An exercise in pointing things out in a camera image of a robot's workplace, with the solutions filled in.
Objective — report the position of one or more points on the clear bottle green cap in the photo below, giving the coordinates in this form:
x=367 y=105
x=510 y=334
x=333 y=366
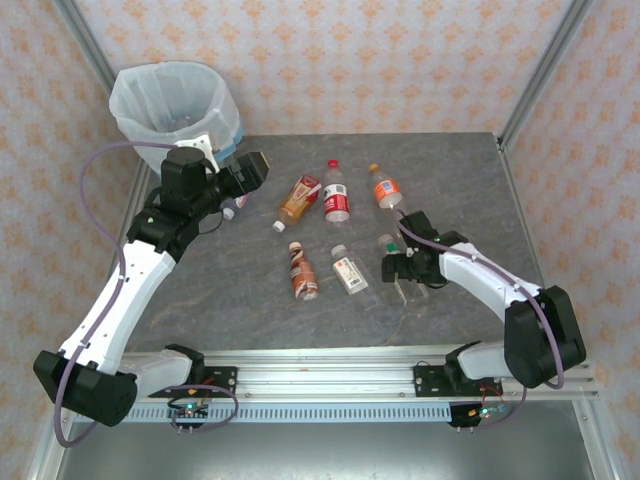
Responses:
x=391 y=246

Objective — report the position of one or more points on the tea bottle yellow red label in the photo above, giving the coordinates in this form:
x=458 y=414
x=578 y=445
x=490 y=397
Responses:
x=300 y=197

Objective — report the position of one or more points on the aluminium frame post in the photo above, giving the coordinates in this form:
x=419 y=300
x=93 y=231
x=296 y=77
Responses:
x=87 y=40
x=546 y=65

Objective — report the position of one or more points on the right controller circuit board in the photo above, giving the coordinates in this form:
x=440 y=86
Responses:
x=487 y=412

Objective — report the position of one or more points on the grey metal sheet shelf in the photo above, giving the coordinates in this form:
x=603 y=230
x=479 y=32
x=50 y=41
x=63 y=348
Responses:
x=325 y=455

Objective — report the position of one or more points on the brown chocolate drink bottle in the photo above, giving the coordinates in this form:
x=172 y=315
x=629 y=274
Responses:
x=302 y=275

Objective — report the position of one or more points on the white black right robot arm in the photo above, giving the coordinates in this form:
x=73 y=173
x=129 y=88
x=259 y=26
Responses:
x=480 y=280

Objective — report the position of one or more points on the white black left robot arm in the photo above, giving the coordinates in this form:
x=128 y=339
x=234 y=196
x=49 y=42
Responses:
x=135 y=285

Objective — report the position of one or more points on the red label water bottle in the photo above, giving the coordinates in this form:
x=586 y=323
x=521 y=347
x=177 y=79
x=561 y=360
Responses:
x=336 y=197

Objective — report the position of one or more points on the aluminium table side rail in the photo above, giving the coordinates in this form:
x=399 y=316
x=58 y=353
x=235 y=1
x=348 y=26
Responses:
x=519 y=200
x=137 y=192

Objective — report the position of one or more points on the orange label clear bottle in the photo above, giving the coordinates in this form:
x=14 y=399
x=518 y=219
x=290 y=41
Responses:
x=386 y=190

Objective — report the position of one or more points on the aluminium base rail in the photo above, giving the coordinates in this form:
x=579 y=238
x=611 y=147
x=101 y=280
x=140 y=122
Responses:
x=325 y=375

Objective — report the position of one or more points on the controller circuit board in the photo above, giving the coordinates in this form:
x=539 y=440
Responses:
x=487 y=412
x=190 y=410

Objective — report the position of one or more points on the left controller circuit board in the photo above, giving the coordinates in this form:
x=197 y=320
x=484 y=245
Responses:
x=190 y=410

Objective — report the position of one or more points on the white label clear bottle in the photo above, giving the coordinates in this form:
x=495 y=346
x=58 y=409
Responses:
x=350 y=272

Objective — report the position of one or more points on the bin with white plastic liner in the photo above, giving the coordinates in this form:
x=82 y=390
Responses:
x=165 y=100

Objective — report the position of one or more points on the small purple label bottle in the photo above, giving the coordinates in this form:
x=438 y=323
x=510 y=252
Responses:
x=239 y=202

